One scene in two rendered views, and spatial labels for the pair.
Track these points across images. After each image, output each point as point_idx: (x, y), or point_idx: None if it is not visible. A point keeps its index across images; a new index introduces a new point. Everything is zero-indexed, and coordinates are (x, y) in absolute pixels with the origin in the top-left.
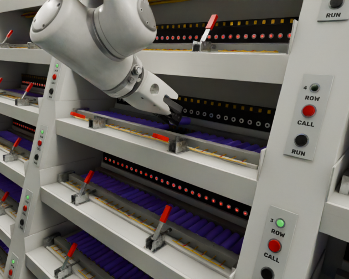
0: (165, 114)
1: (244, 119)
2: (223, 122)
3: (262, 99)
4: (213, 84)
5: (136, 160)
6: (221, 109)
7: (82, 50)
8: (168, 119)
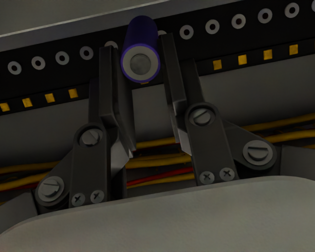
0: (3, 249)
1: (8, 73)
2: (64, 43)
3: (25, 113)
4: (164, 103)
5: None
6: (85, 75)
7: None
8: (108, 106)
